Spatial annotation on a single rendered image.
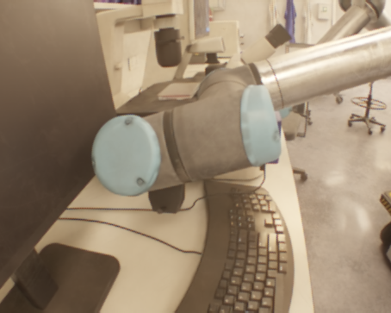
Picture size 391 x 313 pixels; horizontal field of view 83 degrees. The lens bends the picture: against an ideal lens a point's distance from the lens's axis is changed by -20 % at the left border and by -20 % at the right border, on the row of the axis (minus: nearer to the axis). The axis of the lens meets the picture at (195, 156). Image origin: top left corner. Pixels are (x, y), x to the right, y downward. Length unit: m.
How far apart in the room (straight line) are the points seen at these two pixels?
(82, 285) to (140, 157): 0.29
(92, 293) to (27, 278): 0.11
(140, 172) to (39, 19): 0.24
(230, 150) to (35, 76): 0.25
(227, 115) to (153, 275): 0.32
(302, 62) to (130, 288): 0.46
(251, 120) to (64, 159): 0.25
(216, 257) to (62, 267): 0.29
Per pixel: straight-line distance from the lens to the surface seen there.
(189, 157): 0.28
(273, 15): 6.37
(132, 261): 0.52
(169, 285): 0.47
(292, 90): 0.41
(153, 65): 1.32
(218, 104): 0.29
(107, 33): 0.74
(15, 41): 0.34
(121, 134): 0.29
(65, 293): 0.51
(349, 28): 1.01
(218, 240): 0.51
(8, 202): 0.32
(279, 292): 0.45
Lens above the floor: 1.14
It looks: 28 degrees down
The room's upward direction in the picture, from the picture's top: 4 degrees counter-clockwise
